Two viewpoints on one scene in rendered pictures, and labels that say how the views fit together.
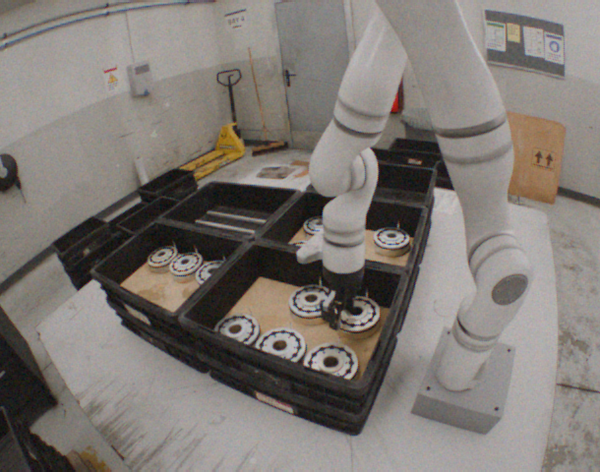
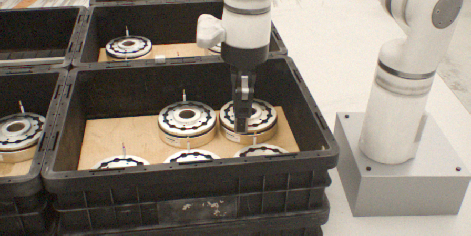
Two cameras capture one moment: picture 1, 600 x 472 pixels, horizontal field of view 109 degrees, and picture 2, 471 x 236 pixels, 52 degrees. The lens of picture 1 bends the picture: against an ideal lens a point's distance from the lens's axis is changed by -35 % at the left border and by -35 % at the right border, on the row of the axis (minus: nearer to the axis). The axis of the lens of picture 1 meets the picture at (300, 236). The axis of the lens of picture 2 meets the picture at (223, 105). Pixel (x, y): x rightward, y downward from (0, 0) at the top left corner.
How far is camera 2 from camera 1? 38 cm
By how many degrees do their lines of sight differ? 32
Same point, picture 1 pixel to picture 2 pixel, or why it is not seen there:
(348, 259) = (263, 28)
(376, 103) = not seen: outside the picture
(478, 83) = not seen: outside the picture
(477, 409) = (437, 174)
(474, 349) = (415, 93)
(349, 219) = not seen: outside the picture
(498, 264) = not seen: outside the picture
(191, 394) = not seen: outside the picture
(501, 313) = (439, 39)
